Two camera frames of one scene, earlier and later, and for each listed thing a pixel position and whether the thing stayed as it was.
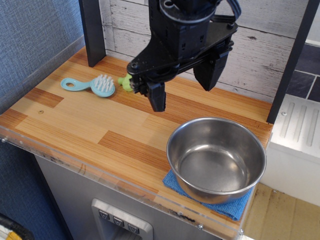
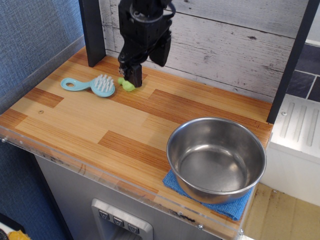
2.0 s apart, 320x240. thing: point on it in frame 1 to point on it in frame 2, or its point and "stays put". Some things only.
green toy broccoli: (124, 81) stays put
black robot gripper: (183, 36) to (144, 23)
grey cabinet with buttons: (94, 209) stays put
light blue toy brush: (102, 85) stays put
